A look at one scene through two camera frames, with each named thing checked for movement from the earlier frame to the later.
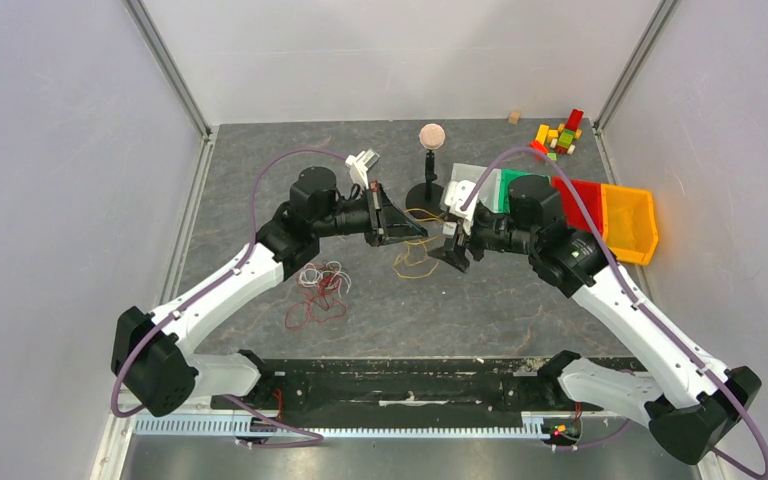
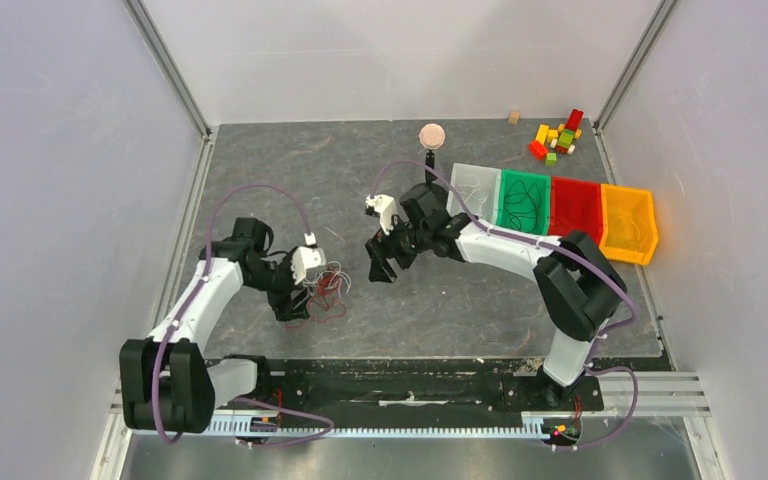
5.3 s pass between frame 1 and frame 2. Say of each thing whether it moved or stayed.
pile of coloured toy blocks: stayed
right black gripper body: moved
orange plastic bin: stayed
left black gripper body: moved
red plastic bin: stayed
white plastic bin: stayed
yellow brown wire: moved
